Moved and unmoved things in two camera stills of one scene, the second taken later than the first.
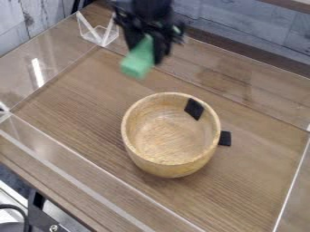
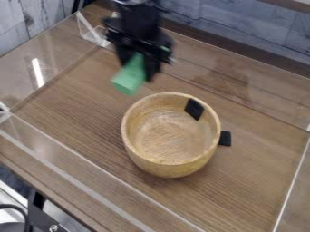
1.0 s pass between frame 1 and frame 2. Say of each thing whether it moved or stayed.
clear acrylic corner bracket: stayed
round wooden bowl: stayed
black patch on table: stayed
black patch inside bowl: stayed
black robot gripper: moved
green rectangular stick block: moved
